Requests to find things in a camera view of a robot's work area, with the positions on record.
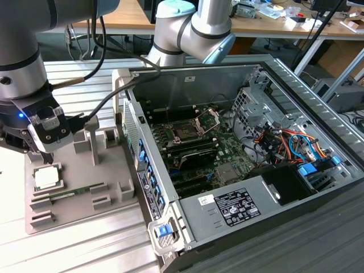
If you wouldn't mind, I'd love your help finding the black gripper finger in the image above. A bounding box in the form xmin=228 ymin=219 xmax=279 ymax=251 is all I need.
xmin=39 ymin=149 xmax=55 ymax=166

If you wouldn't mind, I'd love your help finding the silver CPU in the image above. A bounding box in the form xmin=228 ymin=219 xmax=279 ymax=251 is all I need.
xmin=33 ymin=167 xmax=65 ymax=191

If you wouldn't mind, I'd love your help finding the black RAM slot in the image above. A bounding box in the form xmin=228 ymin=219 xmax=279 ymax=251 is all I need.
xmin=149 ymin=107 xmax=198 ymax=125
xmin=163 ymin=136 xmax=219 ymax=151
xmin=166 ymin=142 xmax=220 ymax=156

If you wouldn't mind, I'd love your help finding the CPU socket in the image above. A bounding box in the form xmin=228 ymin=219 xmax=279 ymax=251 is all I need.
xmin=170 ymin=121 xmax=200 ymax=143

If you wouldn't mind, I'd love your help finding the black expansion slot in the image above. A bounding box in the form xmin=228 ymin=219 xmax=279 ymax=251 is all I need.
xmin=175 ymin=181 xmax=213 ymax=198
xmin=171 ymin=173 xmax=210 ymax=189

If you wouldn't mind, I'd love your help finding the grey parts rack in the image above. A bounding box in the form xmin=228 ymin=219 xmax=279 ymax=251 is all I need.
xmin=24 ymin=115 xmax=139 ymax=235

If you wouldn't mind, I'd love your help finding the green RAM stick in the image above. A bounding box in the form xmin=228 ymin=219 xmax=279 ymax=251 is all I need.
xmin=48 ymin=184 xmax=99 ymax=200

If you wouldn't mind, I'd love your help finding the black case label strip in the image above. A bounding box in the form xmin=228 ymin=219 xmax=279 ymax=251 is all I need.
xmin=137 ymin=169 xmax=163 ymax=222

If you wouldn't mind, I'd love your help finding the blue case latch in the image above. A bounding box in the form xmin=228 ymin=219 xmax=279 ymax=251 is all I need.
xmin=157 ymin=224 xmax=173 ymax=237

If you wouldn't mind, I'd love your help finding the open PC case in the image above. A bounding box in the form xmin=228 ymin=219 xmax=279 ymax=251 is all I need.
xmin=112 ymin=53 xmax=364 ymax=273

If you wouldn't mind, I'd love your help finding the black graphics card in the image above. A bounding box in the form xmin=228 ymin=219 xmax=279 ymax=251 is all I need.
xmin=176 ymin=148 xmax=219 ymax=172

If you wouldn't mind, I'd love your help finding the wooden desk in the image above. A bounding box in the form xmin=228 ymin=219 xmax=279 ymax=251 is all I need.
xmin=230 ymin=0 xmax=364 ymax=39
xmin=68 ymin=0 xmax=160 ymax=36

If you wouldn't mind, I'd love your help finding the metal socket cover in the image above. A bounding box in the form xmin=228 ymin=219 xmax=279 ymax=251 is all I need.
xmin=193 ymin=106 xmax=222 ymax=135

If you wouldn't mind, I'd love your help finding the grey power supply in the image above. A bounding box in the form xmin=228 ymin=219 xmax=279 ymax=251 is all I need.
xmin=178 ymin=175 xmax=282 ymax=243

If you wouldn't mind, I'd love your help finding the white note sticker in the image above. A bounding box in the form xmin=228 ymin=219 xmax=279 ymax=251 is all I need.
xmin=198 ymin=195 xmax=216 ymax=208

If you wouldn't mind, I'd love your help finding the green motherboard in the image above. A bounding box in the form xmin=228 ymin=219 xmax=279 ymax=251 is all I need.
xmin=147 ymin=105 xmax=257 ymax=197

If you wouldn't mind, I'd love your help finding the grey chipset heatsink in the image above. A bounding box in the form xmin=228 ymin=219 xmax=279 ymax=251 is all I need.
xmin=216 ymin=164 xmax=246 ymax=183

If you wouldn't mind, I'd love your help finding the black power supply label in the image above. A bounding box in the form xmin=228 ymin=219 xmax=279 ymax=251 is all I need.
xmin=213 ymin=187 xmax=262 ymax=228

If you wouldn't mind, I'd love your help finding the silver drive cage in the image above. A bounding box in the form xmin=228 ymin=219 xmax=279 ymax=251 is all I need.
xmin=230 ymin=85 xmax=287 ymax=140

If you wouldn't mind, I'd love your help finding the black plastic shroud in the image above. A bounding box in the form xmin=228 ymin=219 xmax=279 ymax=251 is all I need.
xmin=249 ymin=164 xmax=317 ymax=206

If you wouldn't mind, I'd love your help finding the metal drive unit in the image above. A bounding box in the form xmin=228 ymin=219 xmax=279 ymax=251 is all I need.
xmin=235 ymin=2 xmax=257 ymax=20

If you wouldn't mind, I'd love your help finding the blue disk carrier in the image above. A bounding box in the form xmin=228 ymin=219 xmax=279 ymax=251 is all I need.
xmin=297 ymin=162 xmax=319 ymax=179

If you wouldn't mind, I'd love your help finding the white small box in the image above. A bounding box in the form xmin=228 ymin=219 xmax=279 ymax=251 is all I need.
xmin=284 ymin=15 xmax=314 ymax=31

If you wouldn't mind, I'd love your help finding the black tripod pole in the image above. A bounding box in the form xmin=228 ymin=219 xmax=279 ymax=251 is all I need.
xmin=292 ymin=0 xmax=344 ymax=72

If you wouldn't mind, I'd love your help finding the grey desktop computer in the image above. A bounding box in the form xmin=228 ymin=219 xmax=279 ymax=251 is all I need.
xmin=312 ymin=78 xmax=364 ymax=113

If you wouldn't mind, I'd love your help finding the brown cardboard box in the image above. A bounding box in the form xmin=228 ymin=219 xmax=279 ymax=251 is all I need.
xmin=318 ymin=39 xmax=364 ymax=83

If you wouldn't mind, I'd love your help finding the thin cable with plug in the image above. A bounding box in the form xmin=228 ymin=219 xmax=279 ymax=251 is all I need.
xmin=48 ymin=14 xmax=107 ymax=90

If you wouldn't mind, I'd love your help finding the red yellow wire bundle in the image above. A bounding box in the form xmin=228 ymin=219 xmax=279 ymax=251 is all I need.
xmin=254 ymin=127 xmax=303 ymax=166

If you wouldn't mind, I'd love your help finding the blue wire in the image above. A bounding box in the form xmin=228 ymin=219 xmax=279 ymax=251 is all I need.
xmin=288 ymin=133 xmax=318 ymax=163

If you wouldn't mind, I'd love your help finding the orange wire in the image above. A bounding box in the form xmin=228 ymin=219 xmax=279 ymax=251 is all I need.
xmin=308 ymin=138 xmax=332 ymax=160

